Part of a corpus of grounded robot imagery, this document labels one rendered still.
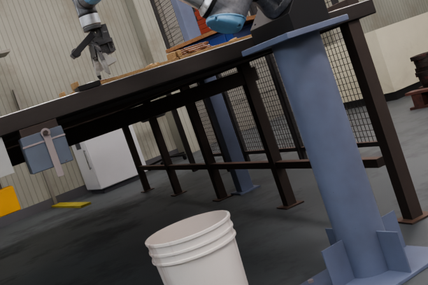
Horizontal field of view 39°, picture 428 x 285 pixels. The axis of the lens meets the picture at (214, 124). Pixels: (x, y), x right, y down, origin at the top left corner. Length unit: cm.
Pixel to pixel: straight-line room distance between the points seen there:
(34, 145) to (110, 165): 555
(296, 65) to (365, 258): 68
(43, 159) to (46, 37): 648
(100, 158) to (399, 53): 368
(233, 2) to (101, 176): 570
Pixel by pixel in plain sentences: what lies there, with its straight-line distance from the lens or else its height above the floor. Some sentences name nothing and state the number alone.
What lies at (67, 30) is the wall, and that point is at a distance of 854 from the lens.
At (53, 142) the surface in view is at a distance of 201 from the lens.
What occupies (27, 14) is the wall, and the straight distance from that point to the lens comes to 846.
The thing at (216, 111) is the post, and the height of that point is 61.
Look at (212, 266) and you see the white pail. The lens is 197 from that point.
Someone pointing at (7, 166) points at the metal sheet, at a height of 76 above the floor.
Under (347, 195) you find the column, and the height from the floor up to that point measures 30.
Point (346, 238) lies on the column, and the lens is 213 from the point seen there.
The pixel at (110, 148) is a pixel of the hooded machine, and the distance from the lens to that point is 754.
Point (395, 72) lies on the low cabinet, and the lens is 699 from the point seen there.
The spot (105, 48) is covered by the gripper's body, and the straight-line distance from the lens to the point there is 236.
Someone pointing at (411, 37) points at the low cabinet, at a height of 58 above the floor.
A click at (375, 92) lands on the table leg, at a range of 254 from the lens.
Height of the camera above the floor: 78
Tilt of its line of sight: 3 degrees down
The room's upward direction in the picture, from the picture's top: 19 degrees counter-clockwise
